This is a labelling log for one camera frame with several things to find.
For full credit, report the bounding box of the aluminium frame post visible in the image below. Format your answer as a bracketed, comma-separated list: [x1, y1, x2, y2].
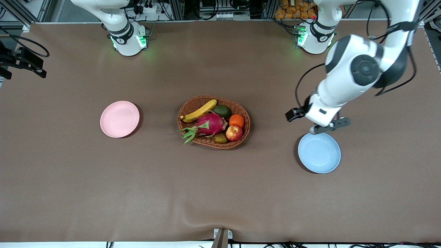
[263, 0, 278, 19]
[171, 0, 185, 21]

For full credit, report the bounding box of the pink dragon fruit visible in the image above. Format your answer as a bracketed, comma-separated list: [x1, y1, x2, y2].
[177, 113, 228, 144]

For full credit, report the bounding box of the bag of orange fruit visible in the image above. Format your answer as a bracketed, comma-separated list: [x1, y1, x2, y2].
[274, 0, 317, 20]

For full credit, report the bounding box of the aluminium frame profile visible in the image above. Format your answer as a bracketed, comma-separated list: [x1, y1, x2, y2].
[421, 0, 441, 72]
[0, 0, 52, 31]

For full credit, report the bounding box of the blue plate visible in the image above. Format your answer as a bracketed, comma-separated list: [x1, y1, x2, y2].
[298, 132, 341, 174]

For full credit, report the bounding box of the red apple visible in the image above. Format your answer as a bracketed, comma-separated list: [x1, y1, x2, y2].
[226, 125, 243, 142]

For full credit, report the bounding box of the white power strip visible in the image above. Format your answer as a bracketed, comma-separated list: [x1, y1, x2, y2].
[133, 0, 173, 21]

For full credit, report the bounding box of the green avocado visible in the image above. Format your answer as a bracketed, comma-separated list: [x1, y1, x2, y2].
[211, 105, 232, 120]

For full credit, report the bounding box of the orange fruit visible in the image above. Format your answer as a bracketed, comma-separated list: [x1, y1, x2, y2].
[229, 114, 245, 129]

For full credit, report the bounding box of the yellow banana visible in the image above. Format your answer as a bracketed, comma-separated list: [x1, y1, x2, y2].
[180, 99, 218, 123]

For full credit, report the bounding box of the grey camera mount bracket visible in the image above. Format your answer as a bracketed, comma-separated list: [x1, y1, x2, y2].
[211, 228, 233, 248]

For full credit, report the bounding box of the brown wicker basket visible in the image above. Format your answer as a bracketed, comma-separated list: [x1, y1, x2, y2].
[177, 95, 251, 150]

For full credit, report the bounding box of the pink plate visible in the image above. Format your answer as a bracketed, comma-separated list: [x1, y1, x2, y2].
[100, 101, 140, 138]

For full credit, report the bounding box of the brown table mat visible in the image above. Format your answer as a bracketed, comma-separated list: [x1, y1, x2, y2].
[0, 21, 441, 243]

